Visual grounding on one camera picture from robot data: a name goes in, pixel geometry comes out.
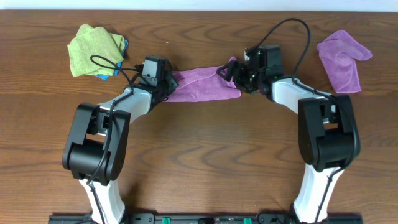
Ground purple cloth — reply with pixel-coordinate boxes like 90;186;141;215
317;30;373;93
165;66;241;103

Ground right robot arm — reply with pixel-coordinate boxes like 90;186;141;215
216;60;360;223

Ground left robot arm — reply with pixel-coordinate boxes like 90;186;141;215
62;72;178;223

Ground blue folded cloth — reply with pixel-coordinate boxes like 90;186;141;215
95;39;129;80

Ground green folded cloth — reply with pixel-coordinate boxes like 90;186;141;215
67;24;126;80

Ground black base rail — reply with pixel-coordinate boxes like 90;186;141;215
48;213;364;224

